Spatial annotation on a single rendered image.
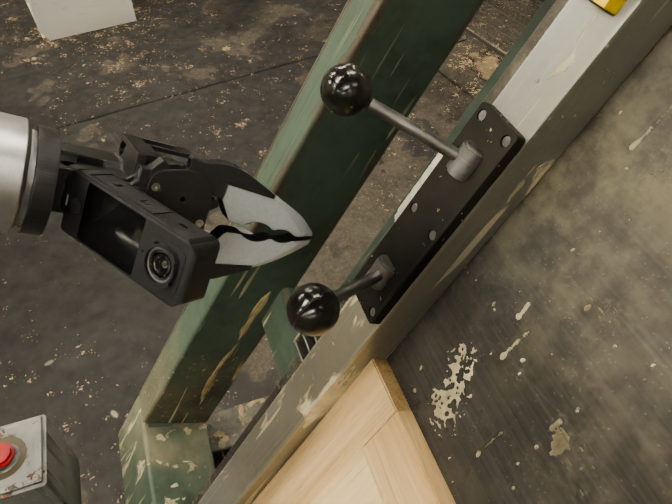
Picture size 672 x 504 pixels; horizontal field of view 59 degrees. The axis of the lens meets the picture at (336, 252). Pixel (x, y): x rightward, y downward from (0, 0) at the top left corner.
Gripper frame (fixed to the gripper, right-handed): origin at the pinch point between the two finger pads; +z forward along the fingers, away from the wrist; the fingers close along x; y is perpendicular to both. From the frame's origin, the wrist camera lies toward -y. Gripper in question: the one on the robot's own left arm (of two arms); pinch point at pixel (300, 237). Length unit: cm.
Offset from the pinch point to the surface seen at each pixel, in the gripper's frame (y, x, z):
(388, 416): -7.0, 12.5, 10.2
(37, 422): 43, 51, -7
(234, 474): 9.3, 32.8, 8.1
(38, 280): 193, 98, 14
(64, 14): 378, 6, 25
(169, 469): 30, 50, 10
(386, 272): -3.9, 0.4, 6.5
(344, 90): -3.6, -12.1, -2.9
